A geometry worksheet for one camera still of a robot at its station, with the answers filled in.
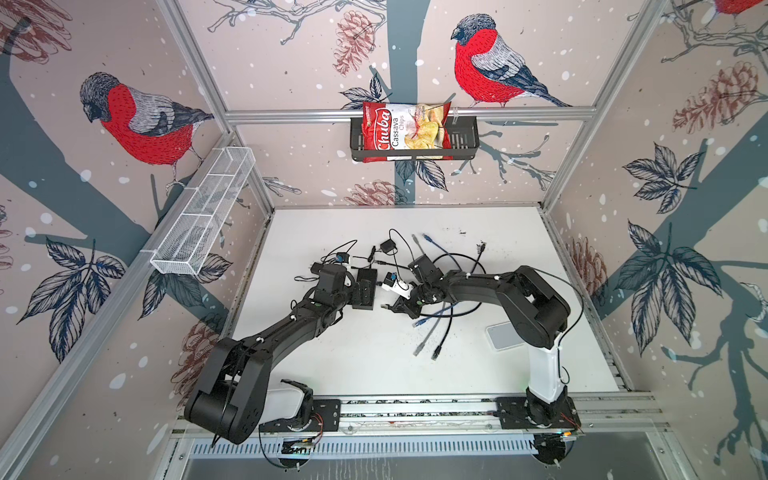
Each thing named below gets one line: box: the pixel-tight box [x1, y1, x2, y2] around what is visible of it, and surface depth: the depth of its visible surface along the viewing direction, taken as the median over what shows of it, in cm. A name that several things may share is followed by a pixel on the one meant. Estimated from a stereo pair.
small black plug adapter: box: [380, 238, 398, 254], surface depth 109 cm
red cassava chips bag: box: [362, 101, 452, 163], surface depth 90 cm
